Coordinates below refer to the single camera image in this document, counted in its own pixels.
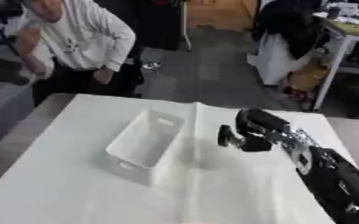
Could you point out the chair with black jacket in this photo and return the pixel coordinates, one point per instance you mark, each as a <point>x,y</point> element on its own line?
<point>290,38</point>

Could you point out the white desk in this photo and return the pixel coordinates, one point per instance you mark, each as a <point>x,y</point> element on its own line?
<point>348,38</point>

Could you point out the person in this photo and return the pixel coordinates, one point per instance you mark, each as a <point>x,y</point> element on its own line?
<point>75,43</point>

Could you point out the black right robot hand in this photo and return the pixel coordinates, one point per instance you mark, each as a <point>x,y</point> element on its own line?
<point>256,128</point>

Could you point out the white plastic box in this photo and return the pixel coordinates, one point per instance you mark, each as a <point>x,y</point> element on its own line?
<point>144,145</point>

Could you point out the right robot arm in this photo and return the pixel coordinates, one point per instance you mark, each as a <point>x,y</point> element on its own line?
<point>330,172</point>

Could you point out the yellow bag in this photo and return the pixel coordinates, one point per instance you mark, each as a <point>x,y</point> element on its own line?
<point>306,76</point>

